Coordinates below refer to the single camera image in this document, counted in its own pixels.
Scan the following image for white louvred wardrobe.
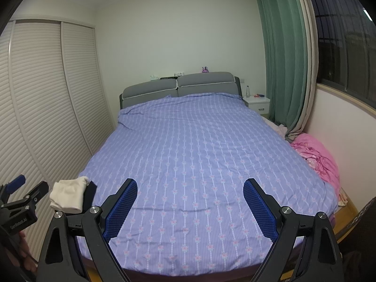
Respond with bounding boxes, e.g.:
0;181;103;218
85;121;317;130
0;20;115;259

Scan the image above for pale pink cloth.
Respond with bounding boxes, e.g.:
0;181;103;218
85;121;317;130
263;117;291;137

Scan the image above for cream pants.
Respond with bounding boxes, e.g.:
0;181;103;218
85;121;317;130
49;176;89;212

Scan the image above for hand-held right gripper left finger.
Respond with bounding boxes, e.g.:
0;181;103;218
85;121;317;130
35;178;138;282

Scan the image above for white nightstand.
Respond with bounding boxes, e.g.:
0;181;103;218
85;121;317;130
242;95;271;113

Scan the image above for green curtain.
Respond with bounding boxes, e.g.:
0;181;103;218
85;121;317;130
254;0;307;136

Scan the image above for pink blanket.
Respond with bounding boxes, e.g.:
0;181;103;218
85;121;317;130
289;133;341;191

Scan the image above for grey padded headboard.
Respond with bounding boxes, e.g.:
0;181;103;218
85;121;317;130
119;71;244;110

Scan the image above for person's left hand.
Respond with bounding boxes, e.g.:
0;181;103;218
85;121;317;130
16;230;37;274

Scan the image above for bed with floral purple sheet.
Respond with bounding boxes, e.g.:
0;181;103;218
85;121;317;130
77;92;338;271

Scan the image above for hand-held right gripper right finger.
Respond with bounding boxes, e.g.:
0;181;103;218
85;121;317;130
243;178;344;282

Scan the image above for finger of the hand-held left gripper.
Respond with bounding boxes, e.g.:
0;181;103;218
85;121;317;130
4;175;26;196
1;181;49;209

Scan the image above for beige curtain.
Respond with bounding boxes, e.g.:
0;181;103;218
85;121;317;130
285;0;319;141

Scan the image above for dark window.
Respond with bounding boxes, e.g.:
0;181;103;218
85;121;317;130
305;0;376;112

